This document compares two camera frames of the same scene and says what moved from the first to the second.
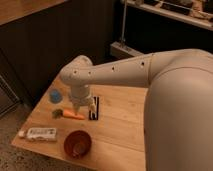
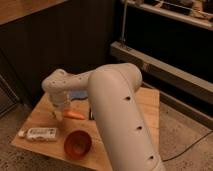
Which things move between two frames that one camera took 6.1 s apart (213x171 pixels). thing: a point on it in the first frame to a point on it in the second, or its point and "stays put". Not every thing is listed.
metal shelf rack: (153, 26) stays put
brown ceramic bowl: (77, 144) stays put
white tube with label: (40, 134) stays put
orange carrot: (61, 114) stays put
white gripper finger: (76, 107) to (59, 113)
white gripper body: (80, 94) to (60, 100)
